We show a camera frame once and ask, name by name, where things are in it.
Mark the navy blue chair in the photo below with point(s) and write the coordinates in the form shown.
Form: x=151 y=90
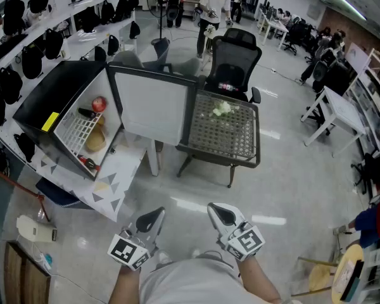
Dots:
x=58 y=195

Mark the cream portable heater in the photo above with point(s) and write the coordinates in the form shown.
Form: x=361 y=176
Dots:
x=35 y=230

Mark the row of black office chairs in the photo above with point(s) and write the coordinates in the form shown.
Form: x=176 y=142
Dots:
x=304 y=36

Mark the dark soda bottle red label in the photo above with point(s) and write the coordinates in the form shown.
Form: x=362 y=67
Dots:
x=89 y=162

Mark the white square desk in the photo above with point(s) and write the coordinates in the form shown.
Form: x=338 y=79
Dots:
x=339 y=112

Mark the white shelf unit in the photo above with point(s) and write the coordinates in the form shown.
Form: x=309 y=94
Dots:
x=82 y=36

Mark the person's light shirt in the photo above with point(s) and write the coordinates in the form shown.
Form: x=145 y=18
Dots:
x=193 y=283

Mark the beige plastic container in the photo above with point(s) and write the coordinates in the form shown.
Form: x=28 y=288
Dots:
x=95 y=141

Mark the white triangle-patterned table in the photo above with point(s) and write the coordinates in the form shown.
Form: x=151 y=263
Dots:
x=114 y=176

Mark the white display shelf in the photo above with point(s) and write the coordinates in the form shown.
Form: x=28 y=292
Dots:
x=372 y=100

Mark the small white flower bunch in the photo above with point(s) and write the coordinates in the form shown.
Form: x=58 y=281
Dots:
x=210 y=28

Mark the round wooden table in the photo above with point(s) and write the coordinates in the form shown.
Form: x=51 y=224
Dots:
x=348 y=271

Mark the black standing fan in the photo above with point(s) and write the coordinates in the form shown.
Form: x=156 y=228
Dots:
x=158 y=11

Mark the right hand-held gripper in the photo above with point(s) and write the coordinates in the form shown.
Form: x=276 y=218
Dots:
x=247 y=241

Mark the black bottle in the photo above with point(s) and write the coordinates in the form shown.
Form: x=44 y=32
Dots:
x=86 y=112

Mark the long white desk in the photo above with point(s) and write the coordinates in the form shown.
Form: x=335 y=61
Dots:
x=274 y=25

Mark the person's left forearm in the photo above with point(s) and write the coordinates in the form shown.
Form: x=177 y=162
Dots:
x=123 y=283

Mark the person's right forearm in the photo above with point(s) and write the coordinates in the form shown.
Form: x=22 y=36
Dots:
x=256 y=280

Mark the red apple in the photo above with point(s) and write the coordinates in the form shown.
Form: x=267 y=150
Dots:
x=99 y=104

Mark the grey upholstered chair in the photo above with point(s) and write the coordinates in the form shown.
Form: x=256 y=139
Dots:
x=188 y=66
x=128 y=59

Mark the black mesh office chair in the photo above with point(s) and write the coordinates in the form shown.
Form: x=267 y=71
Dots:
x=234 y=62

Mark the small white side table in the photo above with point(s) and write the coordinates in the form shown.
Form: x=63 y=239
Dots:
x=210 y=36

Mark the dark blue chair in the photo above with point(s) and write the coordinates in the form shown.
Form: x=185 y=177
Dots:
x=162 y=51

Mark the orange coat rack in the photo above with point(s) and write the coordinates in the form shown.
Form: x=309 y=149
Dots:
x=16 y=185

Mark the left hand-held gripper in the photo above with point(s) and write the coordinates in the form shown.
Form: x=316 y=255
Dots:
x=126 y=250

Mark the person's right white shoe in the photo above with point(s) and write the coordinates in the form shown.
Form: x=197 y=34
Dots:
x=195 y=252

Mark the wooden stool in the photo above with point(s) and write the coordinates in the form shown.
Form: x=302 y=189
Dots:
x=318 y=275

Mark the person's left white shoe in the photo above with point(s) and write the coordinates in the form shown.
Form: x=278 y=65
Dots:
x=163 y=257

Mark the person's white shoe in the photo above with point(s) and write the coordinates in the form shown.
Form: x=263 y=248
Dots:
x=195 y=252
x=163 y=257

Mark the black mini fridge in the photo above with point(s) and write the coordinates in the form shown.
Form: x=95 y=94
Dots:
x=50 y=87

